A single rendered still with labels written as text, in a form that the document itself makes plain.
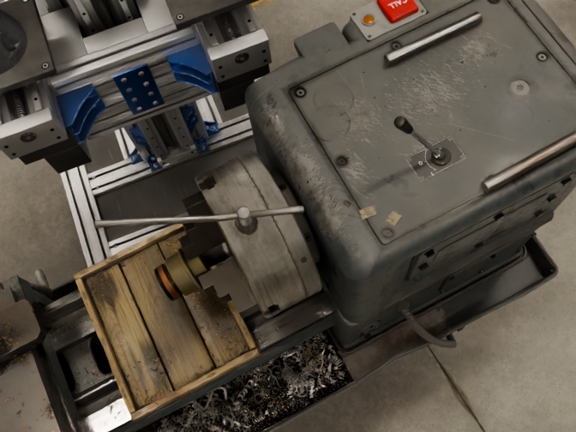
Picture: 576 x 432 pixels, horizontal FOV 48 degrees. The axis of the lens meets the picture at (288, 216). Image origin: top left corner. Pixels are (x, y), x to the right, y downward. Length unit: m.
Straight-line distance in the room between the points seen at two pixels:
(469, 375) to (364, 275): 1.30
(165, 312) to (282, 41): 1.64
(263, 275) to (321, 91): 0.36
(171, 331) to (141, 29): 0.70
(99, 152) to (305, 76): 1.37
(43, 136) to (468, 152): 0.90
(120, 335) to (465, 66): 0.92
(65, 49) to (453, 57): 0.88
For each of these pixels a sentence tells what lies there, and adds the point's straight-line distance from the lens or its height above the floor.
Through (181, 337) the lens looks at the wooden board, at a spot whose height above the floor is 0.88.
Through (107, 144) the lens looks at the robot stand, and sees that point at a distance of 2.48.
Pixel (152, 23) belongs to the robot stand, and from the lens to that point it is 1.59.
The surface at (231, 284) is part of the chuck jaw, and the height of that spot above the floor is 1.11.
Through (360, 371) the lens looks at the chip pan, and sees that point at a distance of 1.76.
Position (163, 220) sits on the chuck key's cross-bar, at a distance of 1.05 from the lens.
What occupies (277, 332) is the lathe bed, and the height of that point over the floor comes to 0.86.
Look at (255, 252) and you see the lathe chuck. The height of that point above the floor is 1.22.
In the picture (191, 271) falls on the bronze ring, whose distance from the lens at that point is 1.25.
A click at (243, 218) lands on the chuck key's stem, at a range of 1.04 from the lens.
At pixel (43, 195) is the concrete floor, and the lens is 2.73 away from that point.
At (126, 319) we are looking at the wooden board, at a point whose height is 0.89.
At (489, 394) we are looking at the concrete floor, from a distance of 2.36.
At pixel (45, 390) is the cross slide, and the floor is 0.97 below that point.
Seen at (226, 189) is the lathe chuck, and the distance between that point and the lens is 1.16.
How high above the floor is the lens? 2.28
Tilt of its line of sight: 69 degrees down
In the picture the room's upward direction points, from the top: 10 degrees counter-clockwise
